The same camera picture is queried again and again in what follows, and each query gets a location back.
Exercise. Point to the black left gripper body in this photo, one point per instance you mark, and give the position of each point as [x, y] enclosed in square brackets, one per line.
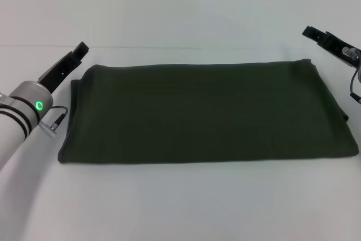
[60, 71]

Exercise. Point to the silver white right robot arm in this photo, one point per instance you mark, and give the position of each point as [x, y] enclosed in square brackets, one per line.
[359, 75]

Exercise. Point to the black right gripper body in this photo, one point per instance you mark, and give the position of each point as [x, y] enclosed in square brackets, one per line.
[341, 52]

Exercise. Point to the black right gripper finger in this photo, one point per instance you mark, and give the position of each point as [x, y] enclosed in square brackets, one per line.
[313, 34]

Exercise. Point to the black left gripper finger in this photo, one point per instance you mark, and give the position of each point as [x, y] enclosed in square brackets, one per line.
[80, 52]

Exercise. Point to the dark green shirt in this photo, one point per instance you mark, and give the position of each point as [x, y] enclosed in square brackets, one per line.
[203, 111]

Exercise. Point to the silver connector plug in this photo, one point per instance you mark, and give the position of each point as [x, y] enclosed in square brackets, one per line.
[48, 127]
[351, 52]

